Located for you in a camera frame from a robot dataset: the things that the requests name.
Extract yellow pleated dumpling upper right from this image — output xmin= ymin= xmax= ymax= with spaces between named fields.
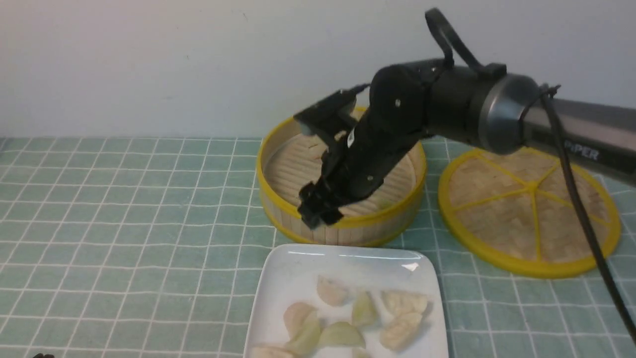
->
xmin=380 ymin=290 xmax=429 ymax=316

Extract green dumpling plate centre bottom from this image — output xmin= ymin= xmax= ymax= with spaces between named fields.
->
xmin=318 ymin=321 xmax=366 ymax=348

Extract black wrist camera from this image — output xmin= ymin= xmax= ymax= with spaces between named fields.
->
xmin=293 ymin=89 xmax=357 ymax=148

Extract yellow rimmed bamboo steamer lid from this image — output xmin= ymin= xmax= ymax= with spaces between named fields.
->
xmin=438 ymin=149 xmax=597 ymax=279

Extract yellow pleated dumpling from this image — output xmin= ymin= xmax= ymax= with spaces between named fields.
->
xmin=380 ymin=290 xmax=429 ymax=316
xmin=379 ymin=311 xmax=423 ymax=352

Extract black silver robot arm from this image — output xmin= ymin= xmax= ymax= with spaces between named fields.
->
xmin=294 ymin=60 xmax=557 ymax=230

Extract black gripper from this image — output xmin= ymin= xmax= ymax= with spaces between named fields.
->
xmin=298 ymin=110 xmax=420 ymax=230

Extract pale green dumpling plate left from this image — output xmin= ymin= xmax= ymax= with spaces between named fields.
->
xmin=285 ymin=311 xmax=322 ymax=356

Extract pink dumpling on plate left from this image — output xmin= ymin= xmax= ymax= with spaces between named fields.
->
xmin=283 ymin=301 xmax=318 ymax=339

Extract pale pink dumpling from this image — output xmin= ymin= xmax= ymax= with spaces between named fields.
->
xmin=316 ymin=275 xmax=350 ymax=307

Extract green checked tablecloth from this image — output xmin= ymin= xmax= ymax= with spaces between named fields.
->
xmin=0 ymin=137 xmax=635 ymax=358

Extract yellow rimmed bamboo steamer basket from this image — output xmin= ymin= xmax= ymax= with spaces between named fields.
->
xmin=256 ymin=118 xmax=427 ymax=247

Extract white square plate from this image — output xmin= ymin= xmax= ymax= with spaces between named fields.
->
xmin=243 ymin=244 xmax=450 ymax=358

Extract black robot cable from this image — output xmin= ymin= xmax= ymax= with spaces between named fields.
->
xmin=424 ymin=7 xmax=636 ymax=344

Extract yellow pleated dumpling lower right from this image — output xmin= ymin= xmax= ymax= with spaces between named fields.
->
xmin=379 ymin=311 xmax=423 ymax=352

